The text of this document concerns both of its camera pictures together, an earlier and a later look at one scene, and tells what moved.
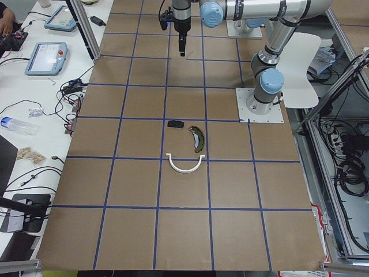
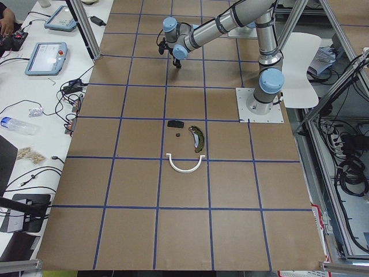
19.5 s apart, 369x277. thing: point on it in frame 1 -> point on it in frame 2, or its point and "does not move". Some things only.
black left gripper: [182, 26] -> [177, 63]
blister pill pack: [34, 112] does not move
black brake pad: [175, 123] does not move
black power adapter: [97, 21] does not move
